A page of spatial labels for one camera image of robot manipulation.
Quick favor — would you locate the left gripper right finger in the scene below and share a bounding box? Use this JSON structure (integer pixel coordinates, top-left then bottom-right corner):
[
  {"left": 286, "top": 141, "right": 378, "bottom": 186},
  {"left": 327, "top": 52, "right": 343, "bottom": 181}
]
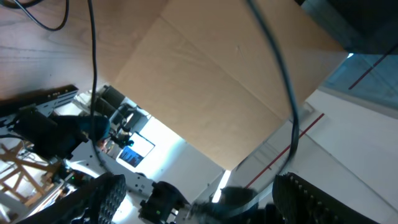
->
[{"left": 272, "top": 172, "right": 377, "bottom": 224}]

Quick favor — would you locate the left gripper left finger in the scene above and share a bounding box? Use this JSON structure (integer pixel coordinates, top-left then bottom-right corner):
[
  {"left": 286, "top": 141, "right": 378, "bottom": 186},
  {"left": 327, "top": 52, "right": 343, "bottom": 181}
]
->
[{"left": 19, "top": 172, "right": 127, "bottom": 224}]

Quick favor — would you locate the computer monitor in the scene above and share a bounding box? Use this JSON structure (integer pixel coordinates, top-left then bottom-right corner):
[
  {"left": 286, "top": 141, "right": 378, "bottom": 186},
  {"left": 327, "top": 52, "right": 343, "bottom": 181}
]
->
[{"left": 116, "top": 131, "right": 155, "bottom": 168}]

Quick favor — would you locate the cardboard box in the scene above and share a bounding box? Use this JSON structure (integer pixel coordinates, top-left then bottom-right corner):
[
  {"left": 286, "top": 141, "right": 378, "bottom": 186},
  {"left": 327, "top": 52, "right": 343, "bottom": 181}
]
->
[{"left": 111, "top": 0, "right": 349, "bottom": 171}]

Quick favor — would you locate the wooden frame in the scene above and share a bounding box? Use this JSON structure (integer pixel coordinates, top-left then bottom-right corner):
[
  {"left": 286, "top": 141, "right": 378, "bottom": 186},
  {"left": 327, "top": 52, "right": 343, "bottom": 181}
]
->
[{"left": 1, "top": 141, "right": 60, "bottom": 207}]

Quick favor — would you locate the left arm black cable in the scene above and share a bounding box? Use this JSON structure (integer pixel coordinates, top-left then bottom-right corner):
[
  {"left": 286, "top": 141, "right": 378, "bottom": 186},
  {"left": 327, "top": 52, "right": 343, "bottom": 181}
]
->
[{"left": 86, "top": 0, "right": 109, "bottom": 172}]

